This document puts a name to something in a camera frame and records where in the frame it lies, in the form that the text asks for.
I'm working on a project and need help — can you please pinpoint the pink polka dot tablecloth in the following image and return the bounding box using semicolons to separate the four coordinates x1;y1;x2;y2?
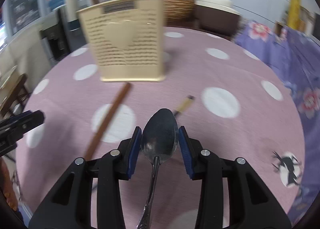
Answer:
15;26;307;229

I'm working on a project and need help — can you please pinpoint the metal spoon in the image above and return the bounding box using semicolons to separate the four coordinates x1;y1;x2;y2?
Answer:
136;108;179;229

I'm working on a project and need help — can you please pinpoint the aluminium sliding window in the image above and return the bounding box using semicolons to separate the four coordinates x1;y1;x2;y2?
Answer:
0;0;48;52

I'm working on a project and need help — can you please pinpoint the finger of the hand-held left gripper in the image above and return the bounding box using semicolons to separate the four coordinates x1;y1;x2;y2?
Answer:
0;110;45;156
0;111;33;127

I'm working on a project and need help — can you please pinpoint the wicker basin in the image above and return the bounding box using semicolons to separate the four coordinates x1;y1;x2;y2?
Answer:
164;0;197;28

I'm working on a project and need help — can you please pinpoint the yellow roll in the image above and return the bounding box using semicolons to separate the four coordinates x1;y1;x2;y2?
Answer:
289;0;300;30

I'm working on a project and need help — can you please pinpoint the purple floral cloth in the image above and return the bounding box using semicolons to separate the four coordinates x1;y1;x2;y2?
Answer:
234;18;320;222

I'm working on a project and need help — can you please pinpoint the blue-grey plastic holder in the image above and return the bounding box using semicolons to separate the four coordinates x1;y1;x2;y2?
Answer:
67;21;82;32

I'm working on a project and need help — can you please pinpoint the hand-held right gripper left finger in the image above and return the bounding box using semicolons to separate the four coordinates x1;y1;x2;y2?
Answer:
28;126;142;229

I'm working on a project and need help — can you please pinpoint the brown and white rice cooker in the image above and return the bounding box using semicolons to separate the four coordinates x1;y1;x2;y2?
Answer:
194;0;242;38

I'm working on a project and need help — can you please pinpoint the cream plastic utensil holder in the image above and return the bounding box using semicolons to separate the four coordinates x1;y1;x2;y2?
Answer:
76;0;167;83

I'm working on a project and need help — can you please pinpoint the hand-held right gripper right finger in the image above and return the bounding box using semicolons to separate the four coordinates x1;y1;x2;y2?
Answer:
178;125;292;229

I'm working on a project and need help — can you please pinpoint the dark chopstick with pale band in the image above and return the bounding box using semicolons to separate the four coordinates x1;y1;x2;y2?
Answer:
174;95;195;117

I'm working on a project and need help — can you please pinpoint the dark wooden chair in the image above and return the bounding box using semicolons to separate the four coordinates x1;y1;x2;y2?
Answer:
0;73;29;117

